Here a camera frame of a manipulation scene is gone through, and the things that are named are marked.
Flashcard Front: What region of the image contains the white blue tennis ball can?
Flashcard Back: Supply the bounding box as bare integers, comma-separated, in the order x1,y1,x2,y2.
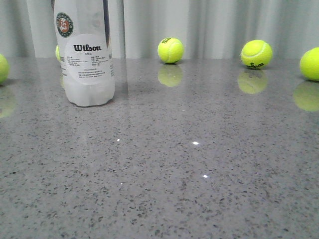
53,0,115,107

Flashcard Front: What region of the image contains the centre yellow tennis ball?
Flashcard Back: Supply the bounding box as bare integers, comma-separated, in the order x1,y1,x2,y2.
158,37,184,64

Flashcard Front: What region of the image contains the yellow Wilson tennis ball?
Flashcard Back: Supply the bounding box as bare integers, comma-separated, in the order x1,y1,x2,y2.
240,40,273,69

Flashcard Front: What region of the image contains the yellow Roland Garros tennis ball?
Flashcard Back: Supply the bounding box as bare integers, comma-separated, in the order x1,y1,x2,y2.
55,45,61,62

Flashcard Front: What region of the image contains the far-right yellow tennis ball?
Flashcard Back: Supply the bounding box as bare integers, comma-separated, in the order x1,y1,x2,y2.
300,47,319,81

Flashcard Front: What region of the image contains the far-left yellow tennis ball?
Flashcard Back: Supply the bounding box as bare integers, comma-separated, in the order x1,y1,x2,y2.
0,54,10,84

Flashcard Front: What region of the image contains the grey-white pleated curtain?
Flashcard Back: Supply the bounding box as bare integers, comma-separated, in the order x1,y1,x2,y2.
0,0,319,59

